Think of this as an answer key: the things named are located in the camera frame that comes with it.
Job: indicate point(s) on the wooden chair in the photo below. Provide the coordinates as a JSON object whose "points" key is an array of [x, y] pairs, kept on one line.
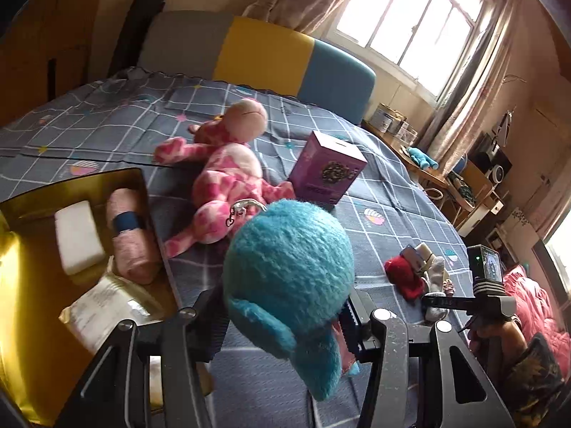
{"points": [[477, 178]]}

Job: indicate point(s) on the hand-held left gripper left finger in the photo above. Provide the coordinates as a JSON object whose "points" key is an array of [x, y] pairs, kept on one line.
{"points": [[196, 334]]}

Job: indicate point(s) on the gold storage box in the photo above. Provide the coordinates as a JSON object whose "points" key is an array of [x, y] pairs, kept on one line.
{"points": [[26, 276]]}

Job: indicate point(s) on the red cloth item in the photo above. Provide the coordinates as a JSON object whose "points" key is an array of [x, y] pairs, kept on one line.
{"points": [[401, 274]]}

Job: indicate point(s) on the pink quilt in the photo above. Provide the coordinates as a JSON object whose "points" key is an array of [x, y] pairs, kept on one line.
{"points": [[548, 316]]}

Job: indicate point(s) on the pink satin scrunchie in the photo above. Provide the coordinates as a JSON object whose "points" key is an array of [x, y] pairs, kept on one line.
{"points": [[447, 286]]}

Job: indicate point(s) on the person's right hand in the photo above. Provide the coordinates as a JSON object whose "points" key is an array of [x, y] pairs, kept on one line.
{"points": [[504, 334]]}

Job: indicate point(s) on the wooden desk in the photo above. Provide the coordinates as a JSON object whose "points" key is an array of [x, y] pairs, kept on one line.
{"points": [[392, 142]]}

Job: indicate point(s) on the window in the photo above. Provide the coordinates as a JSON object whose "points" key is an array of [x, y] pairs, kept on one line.
{"points": [[401, 18]]}

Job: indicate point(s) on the pink spotted plush toy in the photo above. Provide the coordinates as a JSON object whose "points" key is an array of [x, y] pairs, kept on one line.
{"points": [[227, 169]]}

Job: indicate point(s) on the black upright roll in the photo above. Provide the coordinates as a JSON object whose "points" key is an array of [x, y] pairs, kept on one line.
{"points": [[138, 31]]}

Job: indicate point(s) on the white sponge block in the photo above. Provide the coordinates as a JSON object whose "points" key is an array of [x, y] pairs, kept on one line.
{"points": [[78, 236]]}

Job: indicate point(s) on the person's right forearm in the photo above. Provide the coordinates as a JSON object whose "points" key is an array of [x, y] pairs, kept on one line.
{"points": [[531, 379]]}

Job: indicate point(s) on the black speaker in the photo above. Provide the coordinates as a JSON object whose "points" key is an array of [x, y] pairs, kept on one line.
{"points": [[490, 160]]}

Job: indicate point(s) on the blue plush elephant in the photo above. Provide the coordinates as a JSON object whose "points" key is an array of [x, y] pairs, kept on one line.
{"points": [[285, 267]]}

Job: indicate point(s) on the teal plush toy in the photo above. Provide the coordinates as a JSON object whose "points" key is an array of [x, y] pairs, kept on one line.
{"points": [[421, 157]]}

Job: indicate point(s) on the wooden wardrobe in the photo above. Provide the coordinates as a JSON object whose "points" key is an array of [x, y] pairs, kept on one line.
{"points": [[44, 31]]}

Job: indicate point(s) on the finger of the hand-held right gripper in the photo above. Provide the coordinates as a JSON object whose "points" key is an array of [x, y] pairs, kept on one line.
{"points": [[446, 304]]}

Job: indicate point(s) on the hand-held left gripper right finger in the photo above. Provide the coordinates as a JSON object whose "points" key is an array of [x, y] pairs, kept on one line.
{"points": [[352, 334]]}

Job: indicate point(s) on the pink towel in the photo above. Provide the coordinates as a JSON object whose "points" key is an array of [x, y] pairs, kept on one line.
{"points": [[134, 249]]}

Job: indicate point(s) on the metal can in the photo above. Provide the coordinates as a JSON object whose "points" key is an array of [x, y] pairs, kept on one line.
{"points": [[382, 118]]}

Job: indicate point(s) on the grey yellow blue headboard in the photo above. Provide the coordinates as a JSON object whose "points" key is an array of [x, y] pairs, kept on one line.
{"points": [[263, 53]]}

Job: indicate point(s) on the purple cardboard box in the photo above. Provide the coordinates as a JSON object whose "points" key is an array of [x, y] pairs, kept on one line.
{"points": [[321, 174]]}

